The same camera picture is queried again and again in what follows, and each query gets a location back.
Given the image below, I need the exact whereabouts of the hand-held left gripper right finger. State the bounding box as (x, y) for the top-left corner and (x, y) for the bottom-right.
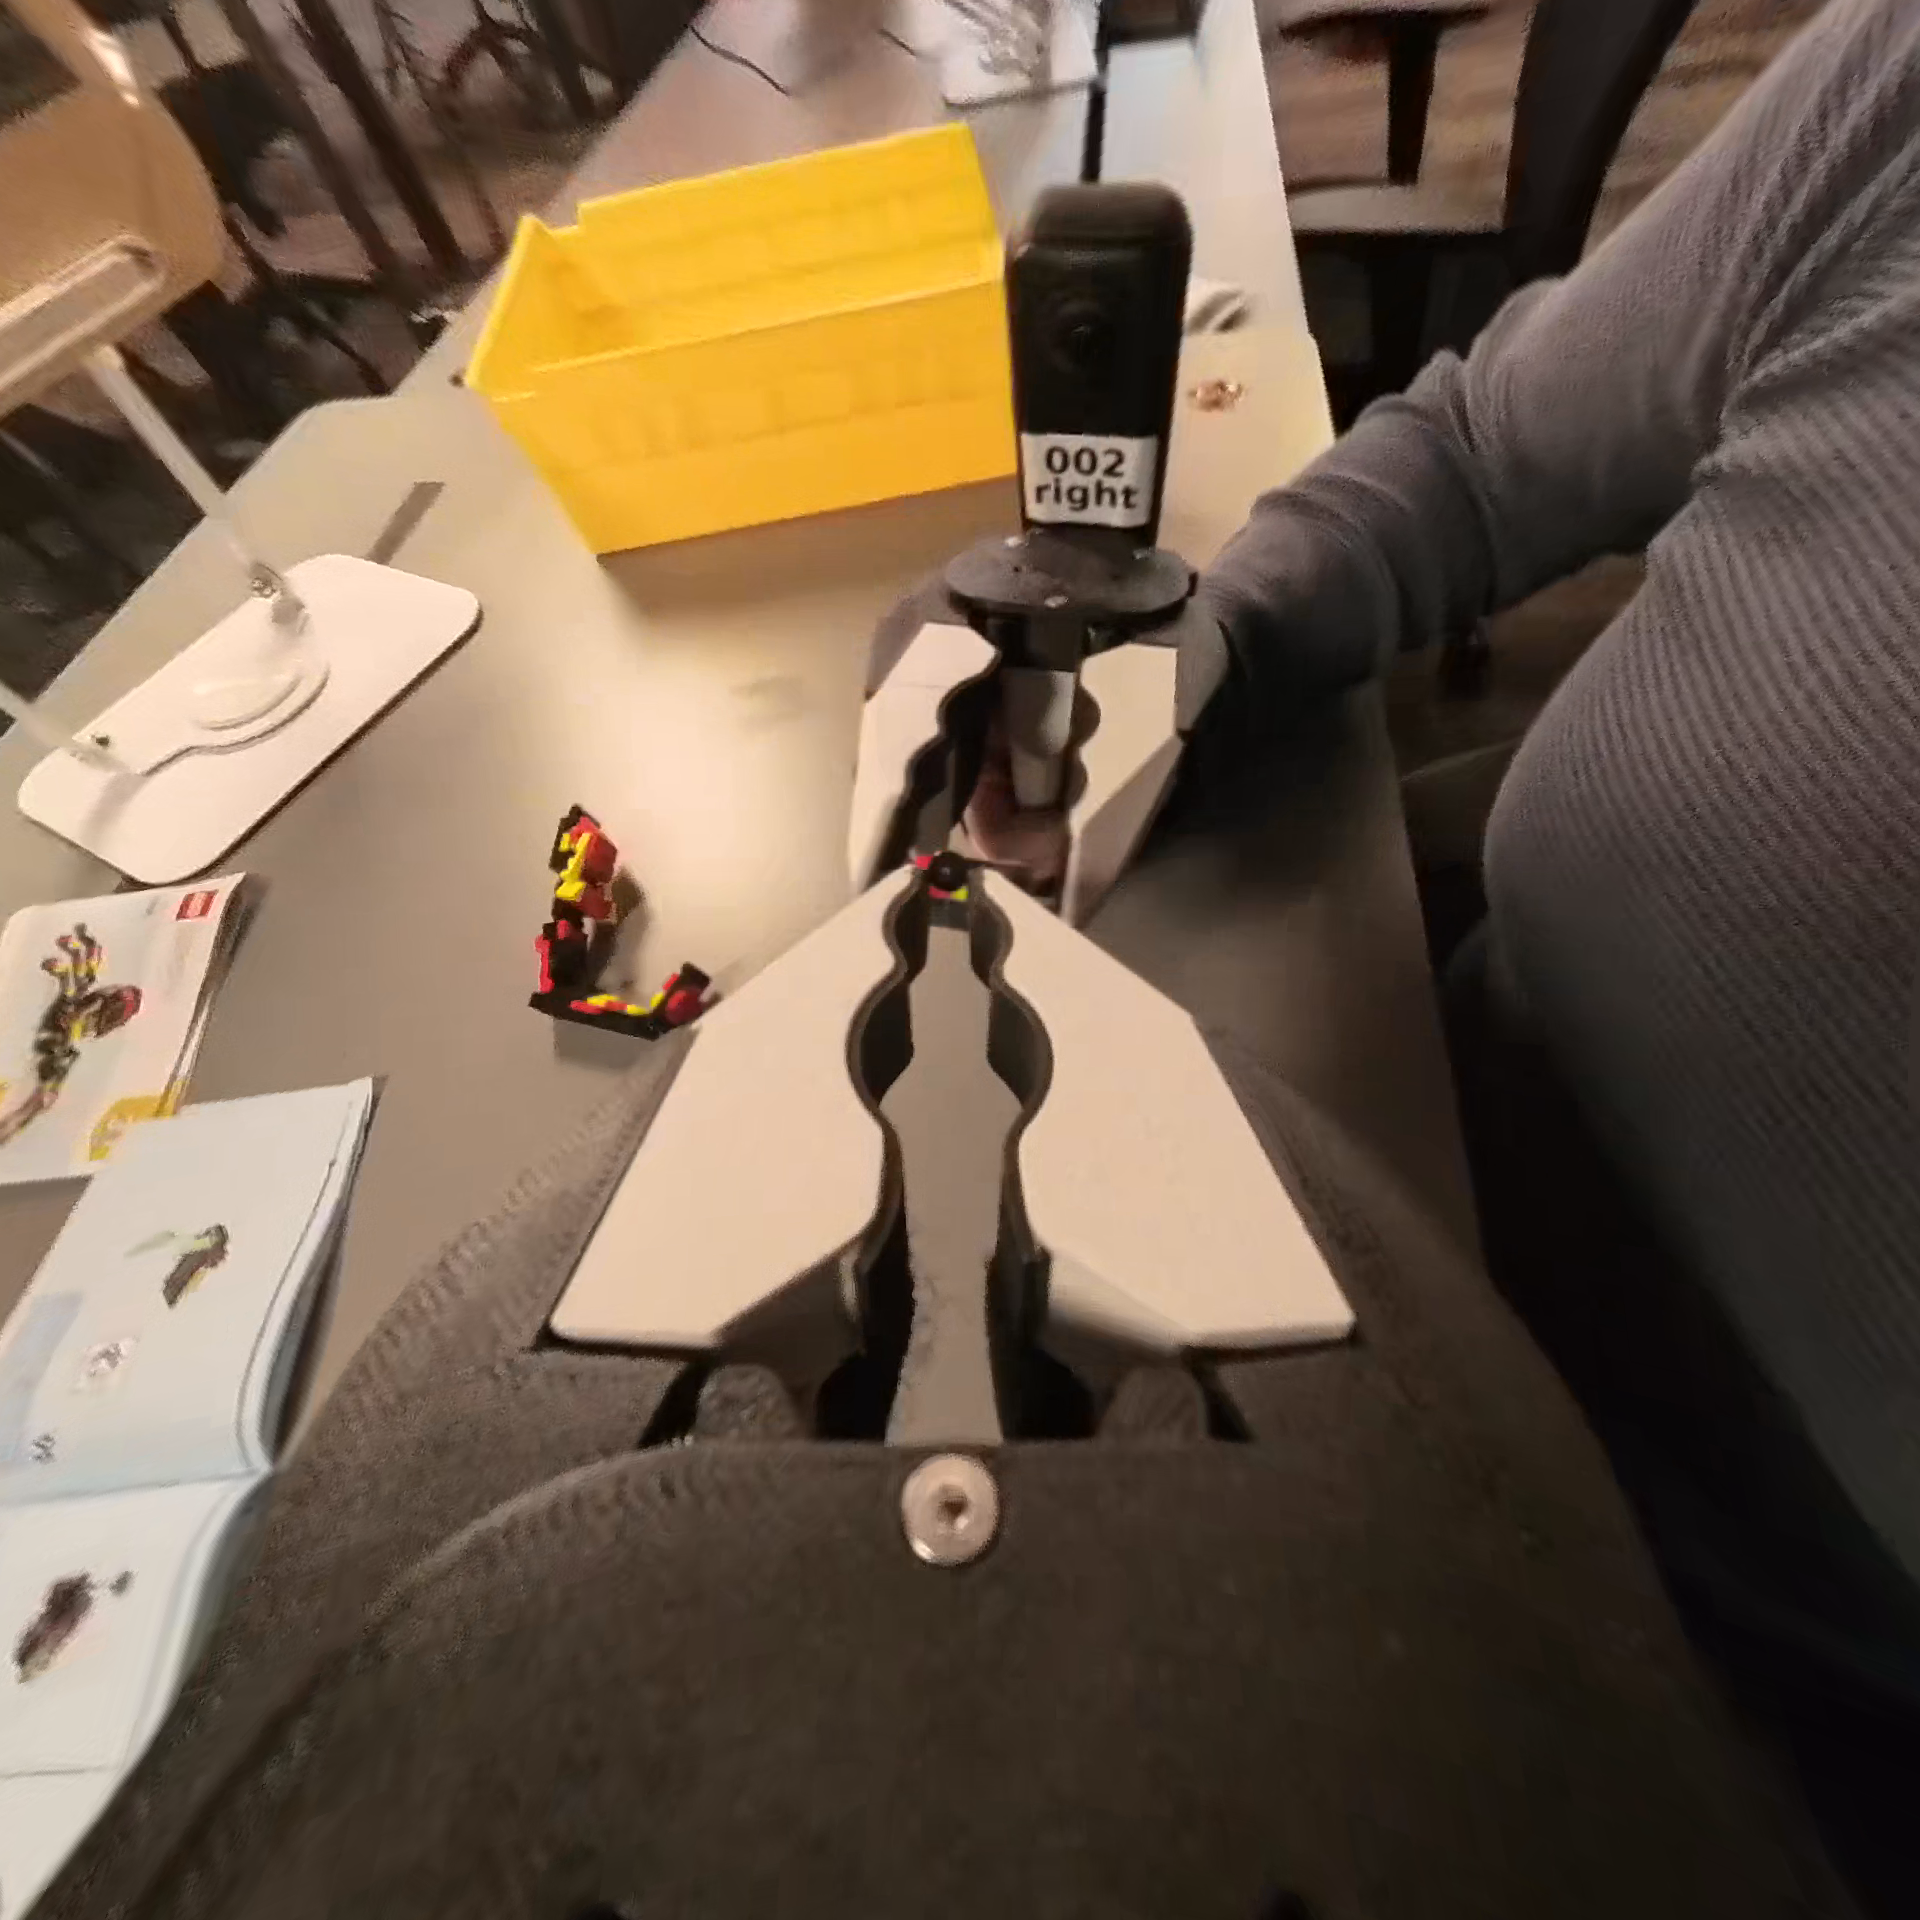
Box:
(973, 874), (1361, 1442)

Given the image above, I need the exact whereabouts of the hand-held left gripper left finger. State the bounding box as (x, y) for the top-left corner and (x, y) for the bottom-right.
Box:
(546, 874), (922, 1444)

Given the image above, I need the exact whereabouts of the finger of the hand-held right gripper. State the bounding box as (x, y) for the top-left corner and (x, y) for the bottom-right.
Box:
(845, 619), (1005, 906)
(1048, 642), (1192, 924)

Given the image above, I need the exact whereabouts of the yellow plastic bin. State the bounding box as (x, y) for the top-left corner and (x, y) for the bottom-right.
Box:
(465, 124), (1011, 558)

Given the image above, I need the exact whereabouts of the person's right hand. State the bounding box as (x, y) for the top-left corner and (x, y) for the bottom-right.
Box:
(961, 779), (1074, 889)

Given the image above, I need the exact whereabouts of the red black yellow brick model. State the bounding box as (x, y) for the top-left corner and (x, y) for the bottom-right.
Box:
(528, 802), (721, 1044)

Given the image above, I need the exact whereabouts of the person's grey sweater torso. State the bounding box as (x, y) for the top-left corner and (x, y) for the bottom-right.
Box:
(1440, 569), (1920, 1771)

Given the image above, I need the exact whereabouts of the open pale blue instruction booklet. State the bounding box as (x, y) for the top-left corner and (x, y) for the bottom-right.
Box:
(0, 1077), (377, 1788)

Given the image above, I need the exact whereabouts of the white lamp base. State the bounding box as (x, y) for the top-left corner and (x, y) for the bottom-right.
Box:
(18, 550), (482, 888)

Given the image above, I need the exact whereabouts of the dragon cover instruction booklet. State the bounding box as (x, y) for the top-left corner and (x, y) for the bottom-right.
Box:
(0, 874), (249, 1186)

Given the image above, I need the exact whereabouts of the thin metal lamp rod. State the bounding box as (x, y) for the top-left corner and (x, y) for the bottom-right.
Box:
(82, 352), (313, 619)

